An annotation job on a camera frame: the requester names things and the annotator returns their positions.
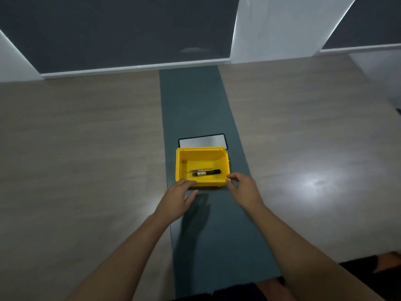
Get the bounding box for person's black shorts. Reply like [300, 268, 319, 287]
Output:
[175, 282, 267, 301]

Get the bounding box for yellow plastic bin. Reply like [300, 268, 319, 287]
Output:
[175, 146, 231, 189]

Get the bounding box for person's right forearm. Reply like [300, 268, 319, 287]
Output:
[247, 203, 386, 301]

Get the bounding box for dark grey window blind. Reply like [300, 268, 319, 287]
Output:
[0, 0, 240, 74]
[321, 0, 401, 50]

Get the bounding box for person's left forearm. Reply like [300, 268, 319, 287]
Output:
[66, 213, 171, 301]

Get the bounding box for person's left hand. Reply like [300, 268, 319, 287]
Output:
[153, 179, 199, 227]

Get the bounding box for person's right hand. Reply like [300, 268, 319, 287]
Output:
[225, 172, 266, 213]

